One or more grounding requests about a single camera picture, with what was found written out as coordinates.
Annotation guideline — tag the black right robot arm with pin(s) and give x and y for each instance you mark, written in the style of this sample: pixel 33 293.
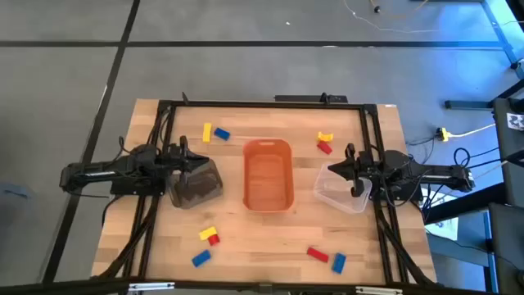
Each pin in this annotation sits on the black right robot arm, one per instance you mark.
pixel 430 176

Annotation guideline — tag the blue block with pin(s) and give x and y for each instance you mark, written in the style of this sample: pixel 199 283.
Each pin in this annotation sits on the blue block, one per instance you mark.
pixel 222 134
pixel 339 263
pixel 201 258

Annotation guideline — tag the short yellow block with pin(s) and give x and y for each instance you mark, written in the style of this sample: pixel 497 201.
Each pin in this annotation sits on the short yellow block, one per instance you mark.
pixel 206 232

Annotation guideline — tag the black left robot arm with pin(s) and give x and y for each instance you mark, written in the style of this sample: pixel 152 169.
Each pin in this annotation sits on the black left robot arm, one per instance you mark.
pixel 98 170

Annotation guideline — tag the white fiducial tag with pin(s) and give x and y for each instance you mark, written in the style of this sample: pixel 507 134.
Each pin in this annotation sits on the white fiducial tag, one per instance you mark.
pixel 516 122

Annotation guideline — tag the smoky grey transparent container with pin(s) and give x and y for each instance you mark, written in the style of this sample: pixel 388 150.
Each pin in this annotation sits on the smoky grey transparent container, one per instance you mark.
pixel 202 190

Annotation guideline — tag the clear plastic container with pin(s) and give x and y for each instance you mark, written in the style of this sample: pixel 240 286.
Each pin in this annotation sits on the clear plastic container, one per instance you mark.
pixel 335 198

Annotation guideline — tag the small red block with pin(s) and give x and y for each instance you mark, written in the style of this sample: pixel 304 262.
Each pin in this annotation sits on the small red block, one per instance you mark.
pixel 214 240

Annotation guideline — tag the dark cabinet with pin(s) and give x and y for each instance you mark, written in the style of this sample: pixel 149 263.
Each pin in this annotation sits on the dark cabinet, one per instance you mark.
pixel 509 141

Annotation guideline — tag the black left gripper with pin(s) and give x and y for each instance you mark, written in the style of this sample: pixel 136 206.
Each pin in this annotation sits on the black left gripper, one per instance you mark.
pixel 183 160

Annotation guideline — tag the yellow arch block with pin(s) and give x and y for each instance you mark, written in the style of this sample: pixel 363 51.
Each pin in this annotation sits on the yellow arch block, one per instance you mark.
pixel 325 137

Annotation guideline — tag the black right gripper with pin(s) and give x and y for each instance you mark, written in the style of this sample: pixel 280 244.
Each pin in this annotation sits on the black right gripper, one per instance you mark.
pixel 358 168

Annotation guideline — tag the black crossbeam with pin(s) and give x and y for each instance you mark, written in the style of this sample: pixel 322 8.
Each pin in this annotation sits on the black crossbeam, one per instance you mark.
pixel 61 287

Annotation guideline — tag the white paper sheet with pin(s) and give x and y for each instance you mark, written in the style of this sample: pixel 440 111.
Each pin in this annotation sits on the white paper sheet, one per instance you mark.
pixel 448 231

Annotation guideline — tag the black aluminium table frame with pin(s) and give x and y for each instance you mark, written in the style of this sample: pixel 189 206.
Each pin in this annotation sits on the black aluminium table frame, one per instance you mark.
pixel 266 105

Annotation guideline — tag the long yellow block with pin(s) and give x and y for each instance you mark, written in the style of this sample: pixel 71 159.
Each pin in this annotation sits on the long yellow block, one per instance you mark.
pixel 207 132

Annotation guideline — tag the small grey camera mount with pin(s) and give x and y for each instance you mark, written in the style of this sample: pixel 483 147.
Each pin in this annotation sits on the small grey camera mount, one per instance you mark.
pixel 265 288

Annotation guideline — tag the long red block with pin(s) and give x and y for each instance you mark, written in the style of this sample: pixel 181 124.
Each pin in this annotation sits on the long red block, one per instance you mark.
pixel 317 254

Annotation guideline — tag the silver metal bracket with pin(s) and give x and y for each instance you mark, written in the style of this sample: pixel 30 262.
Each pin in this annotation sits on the silver metal bracket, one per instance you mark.
pixel 151 287
pixel 378 291

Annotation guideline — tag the orange plastic basket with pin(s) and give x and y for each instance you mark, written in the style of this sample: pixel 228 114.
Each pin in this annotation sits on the orange plastic basket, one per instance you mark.
pixel 268 196

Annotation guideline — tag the metal stand beam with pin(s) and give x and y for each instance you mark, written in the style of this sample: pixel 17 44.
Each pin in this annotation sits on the metal stand beam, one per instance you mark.
pixel 497 28

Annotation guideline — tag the black stand foot bar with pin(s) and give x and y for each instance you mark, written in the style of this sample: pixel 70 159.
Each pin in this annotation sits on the black stand foot bar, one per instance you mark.
pixel 466 105

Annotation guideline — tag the black bar bracket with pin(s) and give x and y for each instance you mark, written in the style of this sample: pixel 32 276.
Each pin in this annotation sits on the black bar bracket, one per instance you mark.
pixel 303 98

